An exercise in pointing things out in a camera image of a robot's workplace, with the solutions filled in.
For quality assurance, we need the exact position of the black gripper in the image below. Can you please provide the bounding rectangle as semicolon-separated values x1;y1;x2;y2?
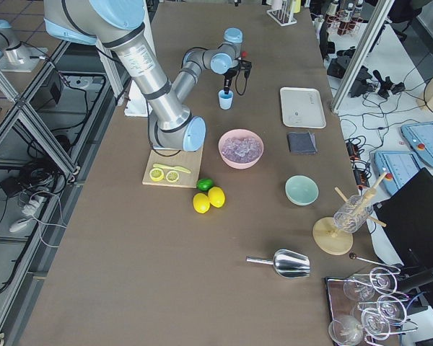
223;56;252;94

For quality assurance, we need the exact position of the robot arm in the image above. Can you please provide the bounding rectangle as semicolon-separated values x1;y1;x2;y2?
0;19;48;73
44;1;243;151

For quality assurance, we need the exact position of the blue plastic cup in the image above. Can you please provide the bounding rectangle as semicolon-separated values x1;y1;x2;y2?
218;89;234;110

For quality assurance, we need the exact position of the pile of clear ice cubes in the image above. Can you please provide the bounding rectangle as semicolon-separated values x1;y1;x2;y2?
221;136;262;163

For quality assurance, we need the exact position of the wooden cup stand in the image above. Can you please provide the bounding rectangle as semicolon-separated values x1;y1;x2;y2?
312;172;386;255

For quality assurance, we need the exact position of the steel ice scoop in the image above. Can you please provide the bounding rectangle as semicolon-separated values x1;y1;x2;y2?
245;249;311;279

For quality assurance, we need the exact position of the pink bowl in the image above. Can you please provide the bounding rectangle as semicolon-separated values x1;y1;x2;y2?
218;129;264;169

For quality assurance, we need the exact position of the cream rabbit tray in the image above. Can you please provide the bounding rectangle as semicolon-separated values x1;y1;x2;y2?
279;86;326;129

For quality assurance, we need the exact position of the grey folded cloth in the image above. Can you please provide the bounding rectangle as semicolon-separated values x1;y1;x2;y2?
287;132;318;154

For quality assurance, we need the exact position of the bamboo cutting board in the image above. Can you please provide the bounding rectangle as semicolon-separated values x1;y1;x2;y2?
142;148;203;188

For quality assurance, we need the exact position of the yellow plastic knife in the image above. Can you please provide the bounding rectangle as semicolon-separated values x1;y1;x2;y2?
152;163;191;174

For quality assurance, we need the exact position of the green lime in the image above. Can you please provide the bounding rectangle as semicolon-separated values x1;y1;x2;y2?
196;178;214;192

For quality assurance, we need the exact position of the black gripper parts pile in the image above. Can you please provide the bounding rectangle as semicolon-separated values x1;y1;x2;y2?
327;47;406;100

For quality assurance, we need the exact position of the yellow lemon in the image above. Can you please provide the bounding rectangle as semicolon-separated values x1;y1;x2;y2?
208;187;226;208
193;192;210;214

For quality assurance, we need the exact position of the green bowl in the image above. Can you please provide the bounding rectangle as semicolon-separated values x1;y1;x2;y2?
284;175;319;206

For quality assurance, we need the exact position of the glass on wooden stand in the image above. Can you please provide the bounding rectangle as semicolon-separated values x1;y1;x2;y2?
333;195;372;234

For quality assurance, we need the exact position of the blue teach pendant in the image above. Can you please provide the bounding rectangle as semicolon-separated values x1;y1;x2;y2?
374;151;426;195
401;122;433;167

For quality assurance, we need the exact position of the black monitor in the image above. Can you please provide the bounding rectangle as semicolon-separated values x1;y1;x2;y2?
374;169;433;268

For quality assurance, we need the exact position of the wine glass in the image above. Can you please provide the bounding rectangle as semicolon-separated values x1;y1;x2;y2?
344;274;375;302
377;295;406;324
328;315;364;345

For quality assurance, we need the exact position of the white wire cup rack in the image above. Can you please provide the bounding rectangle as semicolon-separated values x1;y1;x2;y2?
266;0;297;27

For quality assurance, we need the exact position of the copper wire glass rack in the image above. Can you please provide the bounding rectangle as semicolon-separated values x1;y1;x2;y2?
324;7;364;36

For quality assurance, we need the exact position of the aluminium frame post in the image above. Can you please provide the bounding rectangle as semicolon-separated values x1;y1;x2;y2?
331;0;394;115

